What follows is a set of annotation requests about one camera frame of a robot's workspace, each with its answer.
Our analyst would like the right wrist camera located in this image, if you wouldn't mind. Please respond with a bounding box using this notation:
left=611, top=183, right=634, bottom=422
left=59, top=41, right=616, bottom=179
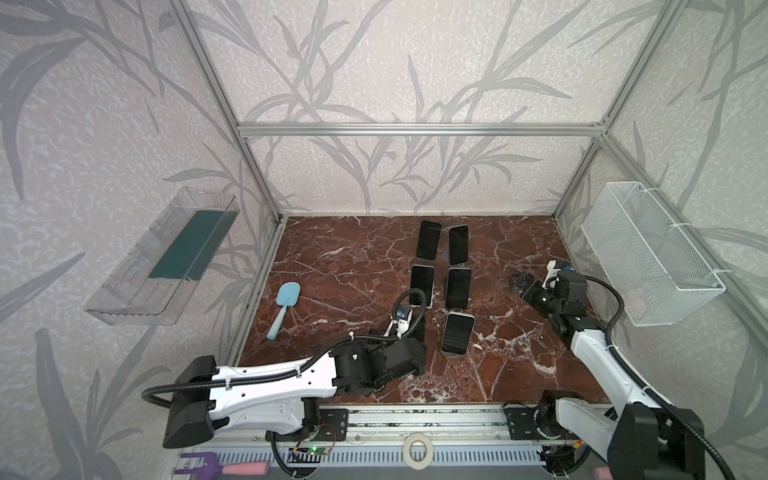
left=544, top=260, right=573, bottom=283

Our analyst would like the clear plastic wall shelf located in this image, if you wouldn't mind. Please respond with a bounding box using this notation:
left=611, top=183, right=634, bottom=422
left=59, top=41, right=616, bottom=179
left=85, top=187, right=240, bottom=326

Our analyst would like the white wire wall basket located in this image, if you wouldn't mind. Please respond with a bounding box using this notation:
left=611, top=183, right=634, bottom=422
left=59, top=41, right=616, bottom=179
left=582, top=181, right=726, bottom=327

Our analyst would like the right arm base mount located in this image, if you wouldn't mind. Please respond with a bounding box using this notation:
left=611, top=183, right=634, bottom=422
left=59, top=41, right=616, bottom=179
left=502, top=402, right=562, bottom=441

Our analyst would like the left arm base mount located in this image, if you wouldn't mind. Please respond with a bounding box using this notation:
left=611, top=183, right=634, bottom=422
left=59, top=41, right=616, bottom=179
left=266, top=408, right=350, bottom=443

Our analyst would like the black phone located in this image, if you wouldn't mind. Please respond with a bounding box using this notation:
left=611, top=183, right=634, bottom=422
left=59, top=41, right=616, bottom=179
left=416, top=220, right=442, bottom=260
left=448, top=225, right=469, bottom=265
left=411, top=315, right=427, bottom=344

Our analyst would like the purple pink brush left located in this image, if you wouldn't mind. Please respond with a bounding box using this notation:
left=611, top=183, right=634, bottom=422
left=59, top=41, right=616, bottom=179
left=173, top=452, right=271, bottom=480

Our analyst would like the light blue spatula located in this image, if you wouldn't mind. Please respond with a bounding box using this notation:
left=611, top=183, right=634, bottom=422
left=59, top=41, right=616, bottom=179
left=266, top=282, right=301, bottom=341

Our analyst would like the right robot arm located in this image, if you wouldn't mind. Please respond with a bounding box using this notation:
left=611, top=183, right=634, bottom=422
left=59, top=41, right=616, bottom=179
left=510, top=261, right=735, bottom=479

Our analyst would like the white tape roll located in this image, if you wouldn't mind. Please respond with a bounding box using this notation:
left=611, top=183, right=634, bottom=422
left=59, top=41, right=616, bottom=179
left=402, top=433, right=435, bottom=471

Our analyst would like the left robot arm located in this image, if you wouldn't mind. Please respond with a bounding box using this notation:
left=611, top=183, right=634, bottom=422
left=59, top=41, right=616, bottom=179
left=141, top=335, right=427, bottom=449

